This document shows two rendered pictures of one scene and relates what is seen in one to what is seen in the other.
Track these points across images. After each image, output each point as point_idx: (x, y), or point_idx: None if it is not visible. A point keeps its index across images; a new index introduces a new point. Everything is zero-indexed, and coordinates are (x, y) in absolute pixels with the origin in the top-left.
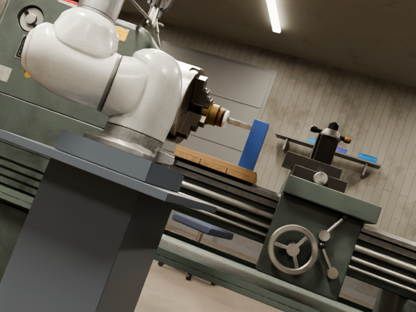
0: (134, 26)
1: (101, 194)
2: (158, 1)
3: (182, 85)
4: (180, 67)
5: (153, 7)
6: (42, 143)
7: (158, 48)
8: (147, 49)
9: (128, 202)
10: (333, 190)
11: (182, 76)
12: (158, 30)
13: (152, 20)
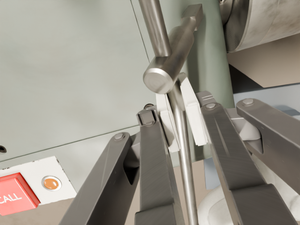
0: (192, 162)
1: None
2: (165, 152)
3: (297, 33)
4: (293, 17)
5: (176, 150)
6: (213, 165)
7: (226, 67)
8: (297, 220)
9: None
10: None
11: (299, 29)
12: (191, 47)
13: (182, 107)
